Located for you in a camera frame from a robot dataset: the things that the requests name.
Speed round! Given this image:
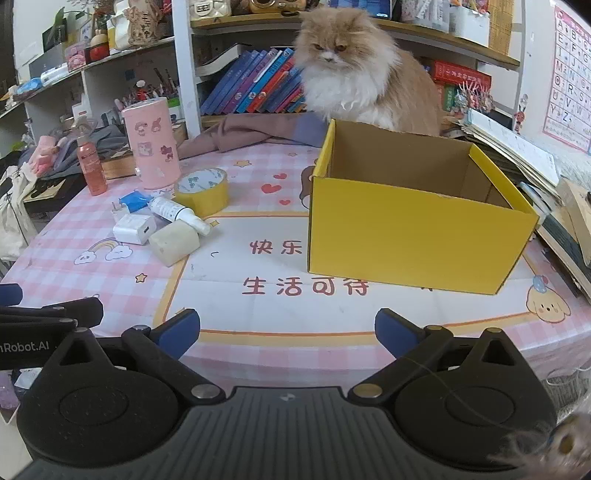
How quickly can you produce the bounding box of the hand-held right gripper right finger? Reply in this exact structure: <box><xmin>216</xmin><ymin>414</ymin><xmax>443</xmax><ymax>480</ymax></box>
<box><xmin>347</xmin><ymin>308</ymin><xmax>530</xmax><ymax>407</ymax></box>

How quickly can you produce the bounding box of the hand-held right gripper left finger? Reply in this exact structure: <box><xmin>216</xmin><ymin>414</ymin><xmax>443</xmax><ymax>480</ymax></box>
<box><xmin>45</xmin><ymin>308</ymin><xmax>227</xmax><ymax>409</ymax></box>

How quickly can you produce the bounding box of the yellow cardboard box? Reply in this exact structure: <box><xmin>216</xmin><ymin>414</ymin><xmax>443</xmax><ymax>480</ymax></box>
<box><xmin>307</xmin><ymin>119</ymin><xmax>540</xmax><ymax>296</ymax></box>

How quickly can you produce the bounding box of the blue plastic packet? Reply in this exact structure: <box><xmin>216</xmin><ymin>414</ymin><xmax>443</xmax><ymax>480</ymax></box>
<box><xmin>119</xmin><ymin>191</ymin><xmax>153</xmax><ymax>214</ymax></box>

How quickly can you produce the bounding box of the yellow tape roll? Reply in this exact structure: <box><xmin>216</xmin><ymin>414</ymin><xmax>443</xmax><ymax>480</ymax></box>
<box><xmin>174</xmin><ymin>167</ymin><xmax>230</xmax><ymax>218</ymax></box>

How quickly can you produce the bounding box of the pink checked printed tablecloth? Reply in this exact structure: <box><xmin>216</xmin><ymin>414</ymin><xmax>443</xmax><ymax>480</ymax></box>
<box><xmin>0</xmin><ymin>137</ymin><xmax>591</xmax><ymax>386</ymax></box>

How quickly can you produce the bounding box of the beige soap block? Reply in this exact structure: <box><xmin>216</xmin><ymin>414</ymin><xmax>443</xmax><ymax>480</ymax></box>
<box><xmin>148</xmin><ymin>220</ymin><xmax>201</xmax><ymax>267</ymax></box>

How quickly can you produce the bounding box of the white charger plug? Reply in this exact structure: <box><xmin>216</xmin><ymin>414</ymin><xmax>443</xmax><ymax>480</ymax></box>
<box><xmin>113</xmin><ymin>213</ymin><xmax>158</xmax><ymax>246</ymax></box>

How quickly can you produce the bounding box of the black flat board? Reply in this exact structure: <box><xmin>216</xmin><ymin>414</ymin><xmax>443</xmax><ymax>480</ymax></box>
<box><xmin>22</xmin><ymin>176</ymin><xmax>89</xmax><ymax>214</ymax></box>

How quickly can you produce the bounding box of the small white bottle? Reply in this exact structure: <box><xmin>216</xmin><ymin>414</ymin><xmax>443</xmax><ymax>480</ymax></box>
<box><xmin>148</xmin><ymin>196</ymin><xmax>212</xmax><ymax>237</ymax></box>

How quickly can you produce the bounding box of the orange spray bottle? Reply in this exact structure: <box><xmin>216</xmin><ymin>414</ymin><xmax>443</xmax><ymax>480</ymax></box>
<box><xmin>69</xmin><ymin>121</ymin><xmax>109</xmax><ymax>197</ymax></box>

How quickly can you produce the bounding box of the pink soft item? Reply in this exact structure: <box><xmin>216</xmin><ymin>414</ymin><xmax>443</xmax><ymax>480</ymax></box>
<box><xmin>28</xmin><ymin>135</ymin><xmax>63</xmax><ymax>177</ymax></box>

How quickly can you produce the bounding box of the grey cloth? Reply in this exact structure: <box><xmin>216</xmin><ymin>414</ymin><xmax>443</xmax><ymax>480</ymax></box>
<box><xmin>54</xmin><ymin>124</ymin><xmax>129</xmax><ymax>179</ymax></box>

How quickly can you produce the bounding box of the pink sticker-covered canister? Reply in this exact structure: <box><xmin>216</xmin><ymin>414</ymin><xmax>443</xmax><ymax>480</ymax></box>
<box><xmin>121</xmin><ymin>96</ymin><xmax>182</xmax><ymax>191</ymax></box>

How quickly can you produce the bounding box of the fluffy beige tuft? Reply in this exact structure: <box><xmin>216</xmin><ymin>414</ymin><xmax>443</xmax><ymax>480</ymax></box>
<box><xmin>488</xmin><ymin>406</ymin><xmax>591</xmax><ymax>480</ymax></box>

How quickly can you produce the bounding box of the dark hardcover book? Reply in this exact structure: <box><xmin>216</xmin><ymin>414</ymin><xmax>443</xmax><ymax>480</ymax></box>
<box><xmin>536</xmin><ymin>210</ymin><xmax>591</xmax><ymax>298</ymax></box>

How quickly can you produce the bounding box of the white box red label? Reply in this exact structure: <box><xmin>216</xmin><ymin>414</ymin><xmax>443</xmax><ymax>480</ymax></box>
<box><xmin>71</xmin><ymin>96</ymin><xmax>93</xmax><ymax>122</ymax></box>

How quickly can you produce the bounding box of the mauve cloth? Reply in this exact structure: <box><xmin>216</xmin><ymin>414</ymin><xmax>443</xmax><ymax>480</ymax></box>
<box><xmin>177</xmin><ymin>113</ymin><xmax>305</xmax><ymax>160</ymax></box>

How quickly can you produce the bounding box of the blue wipes pack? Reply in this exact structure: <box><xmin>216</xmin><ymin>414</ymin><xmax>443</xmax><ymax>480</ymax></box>
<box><xmin>15</xmin><ymin>78</ymin><xmax>45</xmax><ymax>98</ymax></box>

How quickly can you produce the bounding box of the lavender cloth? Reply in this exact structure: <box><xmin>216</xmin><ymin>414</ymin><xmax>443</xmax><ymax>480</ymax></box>
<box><xmin>277</xmin><ymin>113</ymin><xmax>331</xmax><ymax>149</ymax></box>

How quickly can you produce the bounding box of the stack of white papers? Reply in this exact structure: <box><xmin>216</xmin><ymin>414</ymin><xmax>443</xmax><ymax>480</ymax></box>
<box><xmin>452</xmin><ymin>108</ymin><xmax>563</xmax><ymax>197</ymax></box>

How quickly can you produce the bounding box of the white flat box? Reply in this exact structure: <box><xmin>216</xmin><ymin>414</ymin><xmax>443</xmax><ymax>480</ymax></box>
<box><xmin>40</xmin><ymin>64</ymin><xmax>70</xmax><ymax>87</ymax></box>

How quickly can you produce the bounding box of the brown cardboard piece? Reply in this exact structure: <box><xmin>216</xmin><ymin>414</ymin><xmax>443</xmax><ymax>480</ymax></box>
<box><xmin>556</xmin><ymin>177</ymin><xmax>591</xmax><ymax>241</ymax></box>

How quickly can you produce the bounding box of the white pen holder with pens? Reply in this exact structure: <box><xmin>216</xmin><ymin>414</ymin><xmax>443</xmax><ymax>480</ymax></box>
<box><xmin>117</xmin><ymin>68</ymin><xmax>182</xmax><ymax>112</ymax></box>

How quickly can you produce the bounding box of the pink printed box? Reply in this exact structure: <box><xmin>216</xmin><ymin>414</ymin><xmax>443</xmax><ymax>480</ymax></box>
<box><xmin>64</xmin><ymin>41</ymin><xmax>89</xmax><ymax>73</ymax></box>

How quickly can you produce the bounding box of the fluffy orange and white cat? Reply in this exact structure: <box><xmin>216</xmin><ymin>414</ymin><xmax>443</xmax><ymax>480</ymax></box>
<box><xmin>293</xmin><ymin>6</ymin><xmax>445</xmax><ymax>137</ymax></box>

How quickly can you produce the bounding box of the row of colourful books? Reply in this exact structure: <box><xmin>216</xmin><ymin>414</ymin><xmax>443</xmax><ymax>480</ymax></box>
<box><xmin>199</xmin><ymin>46</ymin><xmax>308</xmax><ymax>116</ymax></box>

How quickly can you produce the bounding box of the white bookshelf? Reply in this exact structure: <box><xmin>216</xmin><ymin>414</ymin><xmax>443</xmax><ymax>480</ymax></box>
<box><xmin>0</xmin><ymin>0</ymin><xmax>527</xmax><ymax>144</ymax></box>

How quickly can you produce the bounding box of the red printed box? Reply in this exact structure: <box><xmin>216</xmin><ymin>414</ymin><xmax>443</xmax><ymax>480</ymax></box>
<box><xmin>428</xmin><ymin>59</ymin><xmax>493</xmax><ymax>112</ymax></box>

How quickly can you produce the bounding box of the red round figurine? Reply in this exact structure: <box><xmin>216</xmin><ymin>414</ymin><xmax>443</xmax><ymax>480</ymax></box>
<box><xmin>89</xmin><ymin>29</ymin><xmax>110</xmax><ymax>62</ymax></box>

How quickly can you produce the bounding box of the dark thick book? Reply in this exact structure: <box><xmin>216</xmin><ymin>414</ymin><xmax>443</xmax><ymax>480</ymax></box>
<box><xmin>194</xmin><ymin>43</ymin><xmax>253</xmax><ymax>77</ymax></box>

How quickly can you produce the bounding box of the wooden carved figure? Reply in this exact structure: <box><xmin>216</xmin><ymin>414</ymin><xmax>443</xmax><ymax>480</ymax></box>
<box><xmin>124</xmin><ymin>0</ymin><xmax>163</xmax><ymax>47</ymax></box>

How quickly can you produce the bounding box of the alphabet wall poster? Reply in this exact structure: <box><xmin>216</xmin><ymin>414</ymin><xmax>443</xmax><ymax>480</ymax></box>
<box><xmin>542</xmin><ymin>4</ymin><xmax>591</xmax><ymax>154</ymax></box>

